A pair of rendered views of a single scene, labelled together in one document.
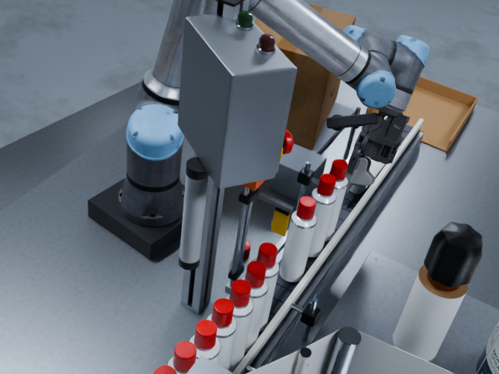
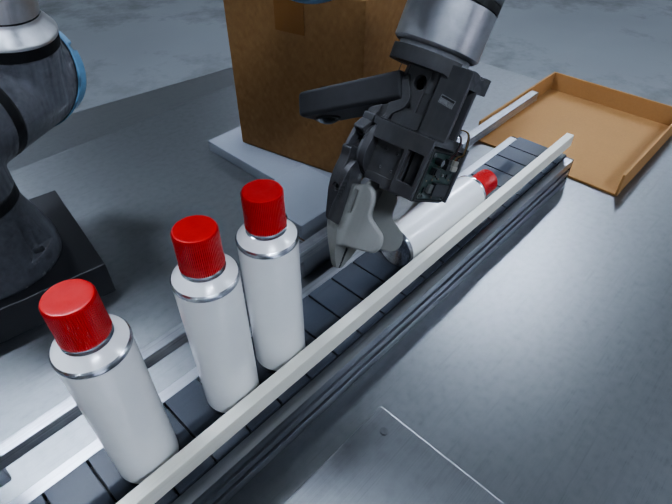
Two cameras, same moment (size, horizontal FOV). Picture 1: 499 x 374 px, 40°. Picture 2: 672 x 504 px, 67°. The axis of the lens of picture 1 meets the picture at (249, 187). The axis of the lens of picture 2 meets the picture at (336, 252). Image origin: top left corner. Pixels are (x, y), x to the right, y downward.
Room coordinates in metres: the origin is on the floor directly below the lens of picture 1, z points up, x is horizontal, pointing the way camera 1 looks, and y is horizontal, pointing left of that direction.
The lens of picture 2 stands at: (0.86, -0.34, 1.31)
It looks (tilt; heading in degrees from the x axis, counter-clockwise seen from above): 42 degrees down; 19
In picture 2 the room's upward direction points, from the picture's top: straight up
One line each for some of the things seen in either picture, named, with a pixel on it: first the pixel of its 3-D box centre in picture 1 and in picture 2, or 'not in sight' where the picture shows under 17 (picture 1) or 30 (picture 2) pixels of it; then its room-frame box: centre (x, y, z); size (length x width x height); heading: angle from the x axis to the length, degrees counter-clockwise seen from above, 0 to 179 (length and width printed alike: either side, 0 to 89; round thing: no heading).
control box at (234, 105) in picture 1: (232, 99); not in sight; (0.85, 0.04, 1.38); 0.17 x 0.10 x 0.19; 31
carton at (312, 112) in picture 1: (292, 70); (345, 52); (1.68, -0.07, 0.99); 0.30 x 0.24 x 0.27; 167
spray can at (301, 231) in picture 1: (298, 240); (115, 391); (1.00, -0.11, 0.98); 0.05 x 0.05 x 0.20
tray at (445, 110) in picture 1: (422, 107); (581, 125); (1.82, -0.48, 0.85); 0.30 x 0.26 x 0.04; 156
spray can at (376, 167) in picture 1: (371, 165); (444, 211); (1.40, -0.30, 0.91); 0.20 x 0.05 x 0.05; 154
